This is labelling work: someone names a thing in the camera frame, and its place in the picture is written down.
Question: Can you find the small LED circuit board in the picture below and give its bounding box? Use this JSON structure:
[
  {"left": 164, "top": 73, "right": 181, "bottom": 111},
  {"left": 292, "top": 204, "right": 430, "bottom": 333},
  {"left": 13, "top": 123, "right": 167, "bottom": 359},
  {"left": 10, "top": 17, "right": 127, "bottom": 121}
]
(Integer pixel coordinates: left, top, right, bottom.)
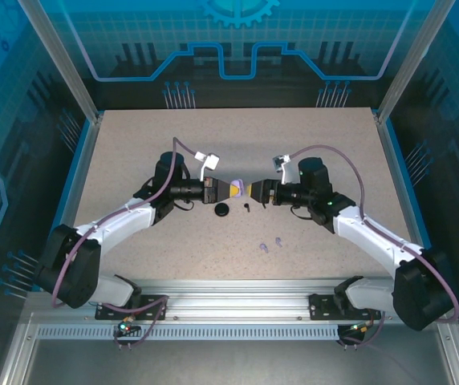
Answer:
[
  {"left": 343, "top": 320, "right": 375, "bottom": 338},
  {"left": 112, "top": 316, "right": 142, "bottom": 338}
]

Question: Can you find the grey metal sheet panel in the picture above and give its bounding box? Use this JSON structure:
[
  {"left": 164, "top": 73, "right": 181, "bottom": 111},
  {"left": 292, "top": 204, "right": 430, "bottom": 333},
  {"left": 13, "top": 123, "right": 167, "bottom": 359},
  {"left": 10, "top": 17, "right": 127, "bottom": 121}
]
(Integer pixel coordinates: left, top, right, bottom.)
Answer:
[{"left": 0, "top": 338, "right": 459, "bottom": 385}]

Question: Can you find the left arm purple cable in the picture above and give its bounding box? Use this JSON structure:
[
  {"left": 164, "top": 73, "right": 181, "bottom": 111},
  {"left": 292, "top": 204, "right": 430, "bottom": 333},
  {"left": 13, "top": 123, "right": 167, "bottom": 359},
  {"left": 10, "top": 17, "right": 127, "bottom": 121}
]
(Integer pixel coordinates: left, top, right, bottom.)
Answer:
[{"left": 51, "top": 136, "right": 211, "bottom": 351}]

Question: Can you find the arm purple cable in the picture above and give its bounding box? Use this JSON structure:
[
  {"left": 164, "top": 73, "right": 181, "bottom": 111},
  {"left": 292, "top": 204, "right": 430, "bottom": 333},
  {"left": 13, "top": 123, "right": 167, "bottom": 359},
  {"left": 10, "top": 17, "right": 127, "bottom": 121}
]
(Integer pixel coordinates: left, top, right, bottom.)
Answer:
[
  {"left": 51, "top": 136, "right": 211, "bottom": 351},
  {"left": 289, "top": 144, "right": 459, "bottom": 351}
]

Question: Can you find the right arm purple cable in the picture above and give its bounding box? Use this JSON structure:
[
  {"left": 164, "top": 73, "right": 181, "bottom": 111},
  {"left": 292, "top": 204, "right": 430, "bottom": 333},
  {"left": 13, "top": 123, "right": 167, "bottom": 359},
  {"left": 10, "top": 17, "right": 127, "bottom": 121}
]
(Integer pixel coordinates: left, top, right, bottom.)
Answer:
[{"left": 289, "top": 144, "right": 459, "bottom": 351}]

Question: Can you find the aluminium front rail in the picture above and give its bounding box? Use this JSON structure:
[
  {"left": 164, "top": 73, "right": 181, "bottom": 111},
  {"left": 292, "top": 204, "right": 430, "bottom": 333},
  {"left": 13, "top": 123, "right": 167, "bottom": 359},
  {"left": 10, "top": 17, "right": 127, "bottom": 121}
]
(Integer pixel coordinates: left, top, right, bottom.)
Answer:
[{"left": 24, "top": 278, "right": 455, "bottom": 326}]

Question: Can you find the aluminium side rail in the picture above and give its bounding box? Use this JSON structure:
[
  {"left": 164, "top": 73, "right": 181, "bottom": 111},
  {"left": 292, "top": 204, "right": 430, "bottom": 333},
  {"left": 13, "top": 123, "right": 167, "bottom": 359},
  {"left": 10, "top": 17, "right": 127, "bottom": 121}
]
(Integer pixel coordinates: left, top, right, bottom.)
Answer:
[
  {"left": 375, "top": 118, "right": 445, "bottom": 292},
  {"left": 32, "top": 114, "right": 104, "bottom": 292}
]

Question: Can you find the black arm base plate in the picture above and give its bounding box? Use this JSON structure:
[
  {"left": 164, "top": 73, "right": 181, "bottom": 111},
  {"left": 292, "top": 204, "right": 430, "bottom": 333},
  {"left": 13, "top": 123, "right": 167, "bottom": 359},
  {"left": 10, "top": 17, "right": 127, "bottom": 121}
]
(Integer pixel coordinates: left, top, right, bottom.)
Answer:
[
  {"left": 308, "top": 292, "right": 383, "bottom": 322},
  {"left": 95, "top": 294, "right": 170, "bottom": 322}
]

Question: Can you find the slotted metal cable duct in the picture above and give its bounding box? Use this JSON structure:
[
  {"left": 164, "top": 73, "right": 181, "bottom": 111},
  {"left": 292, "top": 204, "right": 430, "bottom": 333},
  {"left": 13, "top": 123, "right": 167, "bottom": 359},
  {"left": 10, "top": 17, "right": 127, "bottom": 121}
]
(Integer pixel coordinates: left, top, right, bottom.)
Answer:
[{"left": 35, "top": 325, "right": 343, "bottom": 342}]

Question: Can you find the aluminium frame post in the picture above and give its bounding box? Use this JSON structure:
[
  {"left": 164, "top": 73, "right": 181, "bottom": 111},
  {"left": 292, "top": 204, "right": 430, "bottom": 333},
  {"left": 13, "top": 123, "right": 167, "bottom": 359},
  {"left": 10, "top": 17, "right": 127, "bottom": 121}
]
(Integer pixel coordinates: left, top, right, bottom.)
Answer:
[
  {"left": 15, "top": 0, "right": 105, "bottom": 125},
  {"left": 373, "top": 0, "right": 458, "bottom": 126}
]

